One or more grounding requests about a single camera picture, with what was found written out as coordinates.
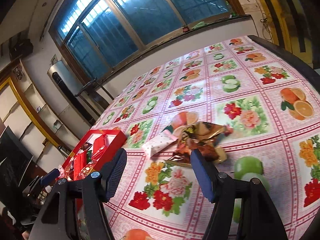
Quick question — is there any blue glass window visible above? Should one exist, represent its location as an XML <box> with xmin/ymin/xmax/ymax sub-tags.
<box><xmin>49</xmin><ymin>0</ymin><xmax>244</xmax><ymax>83</ymax></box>

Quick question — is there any red gift box tray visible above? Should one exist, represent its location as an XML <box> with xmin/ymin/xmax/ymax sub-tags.
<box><xmin>58</xmin><ymin>129</ymin><xmax>127</xmax><ymax>181</ymax></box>

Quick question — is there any black flat television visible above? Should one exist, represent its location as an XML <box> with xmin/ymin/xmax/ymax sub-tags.
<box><xmin>1</xmin><ymin>126</ymin><xmax>33</xmax><ymax>207</ymax></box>

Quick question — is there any white pink snack packet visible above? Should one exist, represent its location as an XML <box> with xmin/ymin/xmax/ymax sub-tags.
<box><xmin>142</xmin><ymin>129</ymin><xmax>178</xmax><ymax>158</ymax></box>

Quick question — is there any silver standing air conditioner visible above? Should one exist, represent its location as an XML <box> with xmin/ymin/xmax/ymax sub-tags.
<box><xmin>47</xmin><ymin>60</ymin><xmax>95</xmax><ymax>126</ymax></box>

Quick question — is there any small red snack packet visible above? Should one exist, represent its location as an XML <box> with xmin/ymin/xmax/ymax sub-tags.
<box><xmin>92</xmin><ymin>134</ymin><xmax>107</xmax><ymax>156</ymax></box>

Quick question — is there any large red snack packet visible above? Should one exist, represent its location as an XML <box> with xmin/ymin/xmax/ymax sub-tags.
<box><xmin>73</xmin><ymin>150</ymin><xmax>87</xmax><ymax>181</ymax></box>

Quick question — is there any brown gold snack bag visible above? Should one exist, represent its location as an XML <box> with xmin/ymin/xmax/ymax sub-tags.
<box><xmin>165</xmin><ymin>121</ymin><xmax>233</xmax><ymax>167</ymax></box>

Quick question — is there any floral fruit pattern tablecloth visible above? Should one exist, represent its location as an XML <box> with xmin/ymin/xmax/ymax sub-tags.
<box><xmin>87</xmin><ymin>35</ymin><xmax>319</xmax><ymax>239</ymax></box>

